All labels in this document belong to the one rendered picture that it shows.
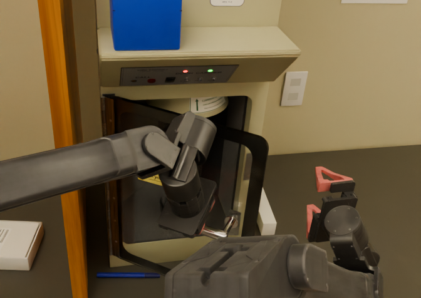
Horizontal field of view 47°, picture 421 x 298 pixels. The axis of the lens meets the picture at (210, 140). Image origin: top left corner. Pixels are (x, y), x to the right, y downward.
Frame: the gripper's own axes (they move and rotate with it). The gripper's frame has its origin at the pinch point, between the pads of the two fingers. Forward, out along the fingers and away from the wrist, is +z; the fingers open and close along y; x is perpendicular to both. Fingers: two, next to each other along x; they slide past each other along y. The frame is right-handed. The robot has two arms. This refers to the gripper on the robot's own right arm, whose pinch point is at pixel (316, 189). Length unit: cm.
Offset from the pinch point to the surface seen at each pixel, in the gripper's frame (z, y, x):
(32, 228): 23, -23, 58
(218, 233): -8.1, -0.2, 22.0
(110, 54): 1.4, 30.0, 38.0
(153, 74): 5.3, 24.5, 31.3
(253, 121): 11.9, 9.4, 10.2
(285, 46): 2.4, 29.5, 10.0
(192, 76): 6.4, 23.0, 24.4
